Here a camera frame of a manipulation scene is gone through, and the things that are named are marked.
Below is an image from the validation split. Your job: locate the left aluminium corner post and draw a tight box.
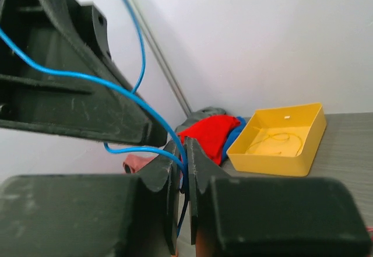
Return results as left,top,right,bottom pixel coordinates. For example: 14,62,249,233
128,0,192,116

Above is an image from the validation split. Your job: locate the pink cloth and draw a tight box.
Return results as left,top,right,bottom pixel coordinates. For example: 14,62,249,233
123,154,155,174

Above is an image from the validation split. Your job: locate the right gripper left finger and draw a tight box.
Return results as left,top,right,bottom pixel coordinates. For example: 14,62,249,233
1,156,180,256

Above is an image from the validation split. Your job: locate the blue cloth under red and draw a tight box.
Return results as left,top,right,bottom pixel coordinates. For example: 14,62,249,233
220,117,247,164

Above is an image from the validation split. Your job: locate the grey cloth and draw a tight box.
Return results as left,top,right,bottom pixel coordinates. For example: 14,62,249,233
175,107,227,133

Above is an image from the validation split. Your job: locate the yellow plastic bin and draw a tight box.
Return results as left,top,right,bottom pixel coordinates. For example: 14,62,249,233
227,103,326,177

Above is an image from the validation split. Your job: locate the yellow cable in bin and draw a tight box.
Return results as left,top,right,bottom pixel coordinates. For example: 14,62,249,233
246,127,304,157

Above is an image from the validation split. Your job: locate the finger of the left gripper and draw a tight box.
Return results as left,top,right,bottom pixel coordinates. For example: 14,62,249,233
1,0,167,147

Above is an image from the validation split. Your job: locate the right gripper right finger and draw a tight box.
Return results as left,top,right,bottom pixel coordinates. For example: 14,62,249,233
185,138,372,256

